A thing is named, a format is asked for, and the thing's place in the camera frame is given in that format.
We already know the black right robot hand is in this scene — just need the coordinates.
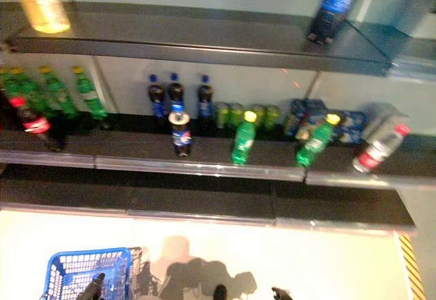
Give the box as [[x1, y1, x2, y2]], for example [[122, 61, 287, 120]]
[[271, 286, 294, 300]]

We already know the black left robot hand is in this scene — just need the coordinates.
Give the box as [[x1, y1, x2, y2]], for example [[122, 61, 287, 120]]
[[75, 271, 106, 300]]

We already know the blue plastic shopping basket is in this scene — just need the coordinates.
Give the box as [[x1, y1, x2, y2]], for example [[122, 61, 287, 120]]
[[42, 247, 132, 300]]

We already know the black shelf base plinth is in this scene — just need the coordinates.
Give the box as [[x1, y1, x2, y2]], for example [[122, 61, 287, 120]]
[[0, 165, 417, 238]]

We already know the yellow black hazard tape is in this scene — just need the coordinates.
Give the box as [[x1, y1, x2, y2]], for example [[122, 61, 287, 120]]
[[397, 233, 426, 300]]

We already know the water bottle red label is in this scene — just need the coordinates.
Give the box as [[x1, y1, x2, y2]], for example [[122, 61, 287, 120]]
[[352, 123, 411, 174]]

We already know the Coca-Cola bottle red cap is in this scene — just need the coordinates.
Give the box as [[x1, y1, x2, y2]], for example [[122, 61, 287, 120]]
[[8, 96, 66, 153]]

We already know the slim blue Oreo box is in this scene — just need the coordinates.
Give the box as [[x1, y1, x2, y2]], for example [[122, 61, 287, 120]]
[[284, 97, 328, 140]]

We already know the black metal shelf board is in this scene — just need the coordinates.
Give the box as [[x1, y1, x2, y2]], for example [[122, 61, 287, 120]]
[[6, 1, 392, 76]]

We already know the large yellow tea bottle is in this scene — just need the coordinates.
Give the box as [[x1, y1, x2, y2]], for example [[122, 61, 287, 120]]
[[9, 0, 72, 35]]

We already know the large blue label Pepsi bottle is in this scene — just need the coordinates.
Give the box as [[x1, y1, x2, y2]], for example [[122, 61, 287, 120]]
[[305, 0, 367, 46]]

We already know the black shelf board clear rail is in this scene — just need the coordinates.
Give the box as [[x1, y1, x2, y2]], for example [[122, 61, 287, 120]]
[[304, 132, 436, 190], [94, 114, 307, 182], [0, 127, 97, 170]]

